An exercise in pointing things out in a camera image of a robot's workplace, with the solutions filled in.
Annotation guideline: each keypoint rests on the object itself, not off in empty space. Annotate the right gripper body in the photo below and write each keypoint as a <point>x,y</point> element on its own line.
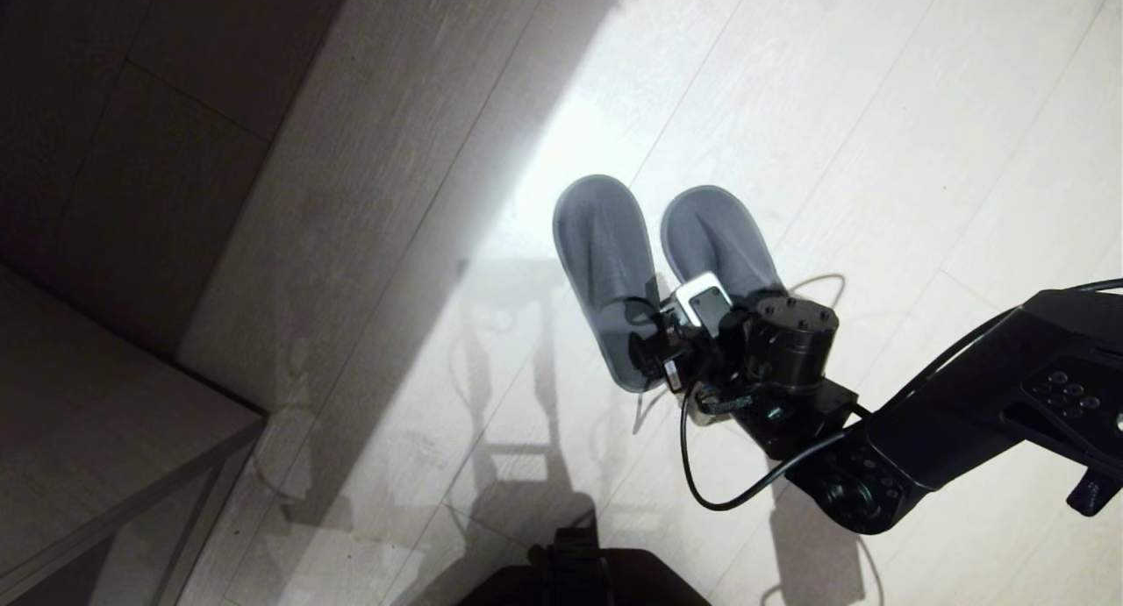
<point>702,360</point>

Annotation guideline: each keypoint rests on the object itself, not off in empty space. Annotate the grey slipper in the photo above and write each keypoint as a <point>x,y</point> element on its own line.
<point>719,238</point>
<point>605,264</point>

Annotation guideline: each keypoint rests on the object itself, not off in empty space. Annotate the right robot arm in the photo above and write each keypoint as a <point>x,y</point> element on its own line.
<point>983,413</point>

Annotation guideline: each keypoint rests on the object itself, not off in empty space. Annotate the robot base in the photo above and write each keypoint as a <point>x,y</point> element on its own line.
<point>579,580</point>

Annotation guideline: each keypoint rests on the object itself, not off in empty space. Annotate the wooden table corner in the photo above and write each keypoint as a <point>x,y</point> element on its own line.
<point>96,431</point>

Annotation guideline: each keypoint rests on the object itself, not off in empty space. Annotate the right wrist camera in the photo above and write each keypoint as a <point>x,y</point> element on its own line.
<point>702,297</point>

